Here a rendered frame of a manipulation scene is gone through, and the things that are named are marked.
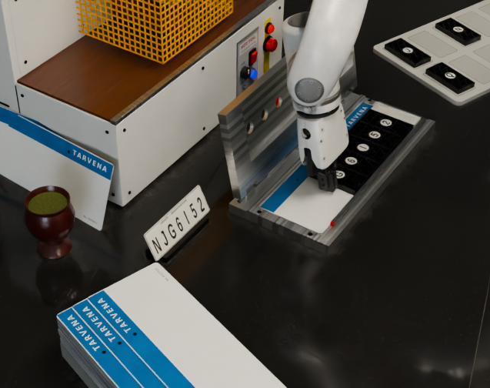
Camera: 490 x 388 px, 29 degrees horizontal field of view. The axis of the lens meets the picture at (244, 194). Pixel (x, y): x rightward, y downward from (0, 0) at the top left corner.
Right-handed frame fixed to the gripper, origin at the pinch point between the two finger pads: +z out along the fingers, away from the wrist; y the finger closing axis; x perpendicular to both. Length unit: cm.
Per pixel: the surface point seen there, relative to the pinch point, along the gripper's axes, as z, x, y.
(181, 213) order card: -3.2, 16.4, -22.2
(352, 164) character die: 1.6, -0.6, 8.3
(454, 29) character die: 2, 4, 67
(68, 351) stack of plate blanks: -1, 13, -56
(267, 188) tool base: 0.8, 9.8, -5.3
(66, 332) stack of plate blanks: -6, 12, -56
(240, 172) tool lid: -6.6, 10.1, -11.8
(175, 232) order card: -1.2, 15.9, -25.1
